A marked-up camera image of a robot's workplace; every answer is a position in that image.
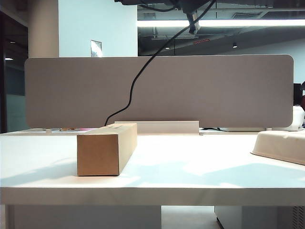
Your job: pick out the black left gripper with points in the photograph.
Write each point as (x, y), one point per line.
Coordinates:
(162, 2)

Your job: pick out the long ceiling light strip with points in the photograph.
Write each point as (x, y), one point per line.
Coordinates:
(250, 23)

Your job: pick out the grey fabric desk divider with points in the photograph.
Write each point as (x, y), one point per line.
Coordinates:
(214, 90)

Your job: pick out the black computer monitor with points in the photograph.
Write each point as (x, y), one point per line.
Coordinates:
(297, 94)

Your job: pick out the person in dark clothes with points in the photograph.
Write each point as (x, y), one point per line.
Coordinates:
(303, 102)

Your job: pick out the white rounded object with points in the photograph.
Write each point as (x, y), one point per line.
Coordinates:
(299, 118)

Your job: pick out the beige pulp tray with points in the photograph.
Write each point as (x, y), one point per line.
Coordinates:
(281, 145)

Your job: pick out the pink paper sheet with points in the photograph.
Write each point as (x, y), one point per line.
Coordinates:
(83, 130)

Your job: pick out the brown cardboard box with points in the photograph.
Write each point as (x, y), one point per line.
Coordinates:
(100, 155)

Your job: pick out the white under-desk cabinet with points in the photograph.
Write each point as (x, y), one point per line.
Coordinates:
(257, 218)

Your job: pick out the white wall poster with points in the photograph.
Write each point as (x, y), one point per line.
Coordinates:
(96, 48)

